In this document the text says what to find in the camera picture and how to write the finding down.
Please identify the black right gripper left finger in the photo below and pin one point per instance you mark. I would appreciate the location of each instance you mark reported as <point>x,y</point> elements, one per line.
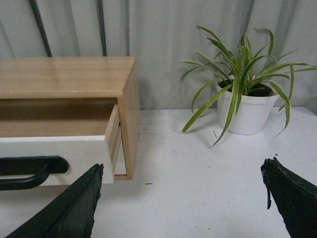
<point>71,214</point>

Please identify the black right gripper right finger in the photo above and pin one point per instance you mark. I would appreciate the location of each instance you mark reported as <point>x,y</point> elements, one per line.
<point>295,198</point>

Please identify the white front wooden drawer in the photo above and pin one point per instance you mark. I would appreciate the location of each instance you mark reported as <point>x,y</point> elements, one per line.
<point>83,135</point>

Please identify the wooden drawer cabinet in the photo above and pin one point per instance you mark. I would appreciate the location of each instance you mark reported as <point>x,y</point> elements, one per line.
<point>79,80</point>

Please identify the white plant pot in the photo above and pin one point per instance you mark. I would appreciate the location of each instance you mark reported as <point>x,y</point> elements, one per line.
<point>252,114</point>

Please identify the green spider plant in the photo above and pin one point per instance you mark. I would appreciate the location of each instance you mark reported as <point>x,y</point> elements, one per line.
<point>243,73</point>

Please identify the grey curtain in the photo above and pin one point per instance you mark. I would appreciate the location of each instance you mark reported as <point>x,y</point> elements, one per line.
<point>159,33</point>

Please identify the black drawer handle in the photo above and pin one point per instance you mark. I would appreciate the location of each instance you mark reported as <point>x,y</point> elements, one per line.
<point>37,169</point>

